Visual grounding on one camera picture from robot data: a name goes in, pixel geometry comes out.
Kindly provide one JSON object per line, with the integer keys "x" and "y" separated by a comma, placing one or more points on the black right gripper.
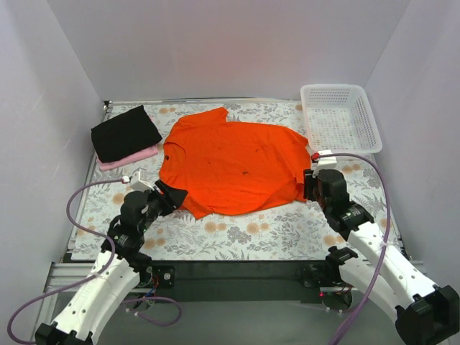
{"x": 310, "y": 185}

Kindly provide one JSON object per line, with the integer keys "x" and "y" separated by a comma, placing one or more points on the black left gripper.
{"x": 164, "y": 196}

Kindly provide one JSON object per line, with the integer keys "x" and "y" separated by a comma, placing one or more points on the orange t shirt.
{"x": 233, "y": 167}

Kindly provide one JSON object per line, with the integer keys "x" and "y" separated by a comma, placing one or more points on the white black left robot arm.
{"x": 119, "y": 267}

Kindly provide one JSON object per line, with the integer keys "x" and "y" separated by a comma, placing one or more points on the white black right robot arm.
{"x": 423, "y": 312}

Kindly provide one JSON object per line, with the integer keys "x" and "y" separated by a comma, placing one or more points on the floral table cloth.
{"x": 293, "y": 231}

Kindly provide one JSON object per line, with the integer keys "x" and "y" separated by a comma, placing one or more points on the white plastic basket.
{"x": 338, "y": 117}

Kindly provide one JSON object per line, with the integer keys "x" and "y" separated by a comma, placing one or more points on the folded pink t shirt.
{"x": 149, "y": 152}

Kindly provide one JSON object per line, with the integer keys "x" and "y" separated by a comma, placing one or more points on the folded black t shirt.
{"x": 124, "y": 135}

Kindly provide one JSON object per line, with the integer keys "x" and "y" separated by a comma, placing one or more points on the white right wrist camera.
{"x": 321, "y": 160}

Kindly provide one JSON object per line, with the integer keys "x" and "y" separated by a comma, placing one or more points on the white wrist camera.
{"x": 321, "y": 160}
{"x": 136, "y": 181}

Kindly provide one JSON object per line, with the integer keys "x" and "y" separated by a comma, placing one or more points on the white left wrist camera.
{"x": 136, "y": 181}

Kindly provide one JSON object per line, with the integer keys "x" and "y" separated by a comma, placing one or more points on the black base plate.
{"x": 308, "y": 281}

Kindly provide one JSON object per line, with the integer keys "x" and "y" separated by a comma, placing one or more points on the aluminium frame rail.
{"x": 68, "y": 277}

